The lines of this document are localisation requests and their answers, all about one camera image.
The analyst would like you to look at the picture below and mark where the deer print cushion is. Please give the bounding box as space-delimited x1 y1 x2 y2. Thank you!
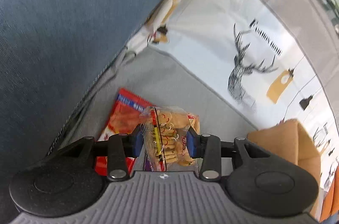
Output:
127 0 338 189

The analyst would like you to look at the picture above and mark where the red snack bag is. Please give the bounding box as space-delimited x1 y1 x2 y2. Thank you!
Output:
94 88 152 181

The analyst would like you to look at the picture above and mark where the cardboard box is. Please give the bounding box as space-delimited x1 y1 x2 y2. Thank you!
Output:
246 118 339 222

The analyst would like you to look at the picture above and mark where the small biscuit bag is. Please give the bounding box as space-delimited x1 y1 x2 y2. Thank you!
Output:
141 106 200 172

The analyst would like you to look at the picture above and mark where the purple wafer bar pack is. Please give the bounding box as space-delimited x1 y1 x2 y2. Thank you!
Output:
143 154 153 172

